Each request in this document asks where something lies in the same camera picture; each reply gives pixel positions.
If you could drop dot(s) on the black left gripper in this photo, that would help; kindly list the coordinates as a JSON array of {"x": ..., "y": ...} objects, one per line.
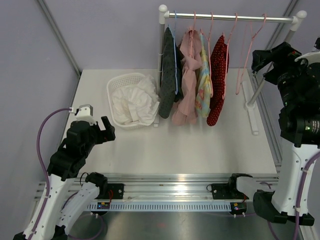
[{"x": 107, "y": 135}]

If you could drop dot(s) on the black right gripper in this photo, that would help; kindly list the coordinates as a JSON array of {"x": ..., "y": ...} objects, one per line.
[{"x": 283, "y": 55}]

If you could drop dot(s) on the pink hanger of white skirt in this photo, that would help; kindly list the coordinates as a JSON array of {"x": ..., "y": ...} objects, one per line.
[{"x": 247, "y": 42}]

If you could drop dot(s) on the white ruffled skirt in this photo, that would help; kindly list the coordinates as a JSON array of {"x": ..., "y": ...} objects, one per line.
[{"x": 135, "y": 102}]

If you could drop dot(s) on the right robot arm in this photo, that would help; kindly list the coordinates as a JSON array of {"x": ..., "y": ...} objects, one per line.
[{"x": 297, "y": 77}]

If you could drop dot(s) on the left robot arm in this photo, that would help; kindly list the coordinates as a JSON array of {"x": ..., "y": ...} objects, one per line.
[{"x": 54, "y": 216}]

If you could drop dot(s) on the red polka dot skirt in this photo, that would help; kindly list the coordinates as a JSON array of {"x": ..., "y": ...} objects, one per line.
[{"x": 219, "y": 64}]

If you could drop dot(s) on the pink hanger of red skirt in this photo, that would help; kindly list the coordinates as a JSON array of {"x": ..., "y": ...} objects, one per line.
[{"x": 227, "y": 56}]

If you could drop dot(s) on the pink hanger of tie-dye skirt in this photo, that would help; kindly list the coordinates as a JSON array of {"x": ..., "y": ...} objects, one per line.
[{"x": 210, "y": 32}]

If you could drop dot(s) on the yellow blue tie-dye skirt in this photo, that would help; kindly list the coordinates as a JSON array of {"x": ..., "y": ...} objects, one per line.
[{"x": 204, "y": 87}]

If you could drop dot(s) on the pink pleated skirt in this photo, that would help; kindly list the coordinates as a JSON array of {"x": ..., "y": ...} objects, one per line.
[{"x": 186, "y": 110}]

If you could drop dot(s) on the dark grey dotted skirt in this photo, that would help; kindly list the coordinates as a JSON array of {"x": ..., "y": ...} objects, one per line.
[{"x": 168, "y": 83}]

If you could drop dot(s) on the white perforated plastic basket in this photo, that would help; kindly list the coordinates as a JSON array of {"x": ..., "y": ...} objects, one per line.
[{"x": 120, "y": 85}]

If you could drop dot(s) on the white metal clothes rack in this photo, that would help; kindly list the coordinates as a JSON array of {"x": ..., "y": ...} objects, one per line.
[{"x": 250, "y": 105}]

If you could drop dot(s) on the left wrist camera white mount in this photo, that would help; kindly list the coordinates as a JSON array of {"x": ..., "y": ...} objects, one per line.
[{"x": 84, "y": 113}]

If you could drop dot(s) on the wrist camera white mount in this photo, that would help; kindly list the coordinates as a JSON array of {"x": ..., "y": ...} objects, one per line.
[
  {"x": 313, "y": 56},
  {"x": 84, "y": 113}
]

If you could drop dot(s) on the aluminium corner frame right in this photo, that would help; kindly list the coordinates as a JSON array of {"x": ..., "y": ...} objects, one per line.
[{"x": 264, "y": 91}]

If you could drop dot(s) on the aluminium corner frame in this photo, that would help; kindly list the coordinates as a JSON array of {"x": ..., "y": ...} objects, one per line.
[
  {"x": 264, "y": 91},
  {"x": 44, "y": 8}
]

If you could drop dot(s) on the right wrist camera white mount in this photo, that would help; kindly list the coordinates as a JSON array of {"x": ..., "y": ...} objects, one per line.
[{"x": 313, "y": 56}]

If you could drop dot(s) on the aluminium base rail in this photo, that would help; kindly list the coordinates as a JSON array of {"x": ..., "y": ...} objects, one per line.
[{"x": 167, "y": 187}]

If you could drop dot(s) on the blue wire hanger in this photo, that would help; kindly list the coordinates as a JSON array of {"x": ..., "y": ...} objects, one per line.
[{"x": 175, "y": 52}]

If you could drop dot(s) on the aluminium corner frame left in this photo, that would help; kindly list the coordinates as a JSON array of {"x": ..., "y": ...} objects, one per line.
[{"x": 44, "y": 8}]

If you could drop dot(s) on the white slotted cable duct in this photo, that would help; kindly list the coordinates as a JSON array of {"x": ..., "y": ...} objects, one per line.
[{"x": 159, "y": 207}]

